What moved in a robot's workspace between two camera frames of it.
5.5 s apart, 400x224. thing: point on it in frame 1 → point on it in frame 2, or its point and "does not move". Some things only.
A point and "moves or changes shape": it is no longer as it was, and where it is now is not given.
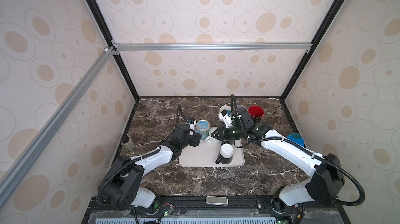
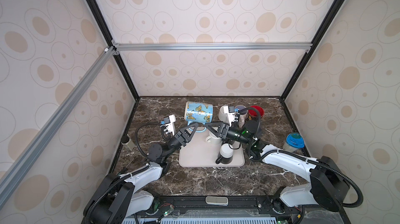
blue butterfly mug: (202, 127) moves or changes shape
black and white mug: (226, 151) does not move
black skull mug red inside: (256, 112) does not move
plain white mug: (211, 140) does not move
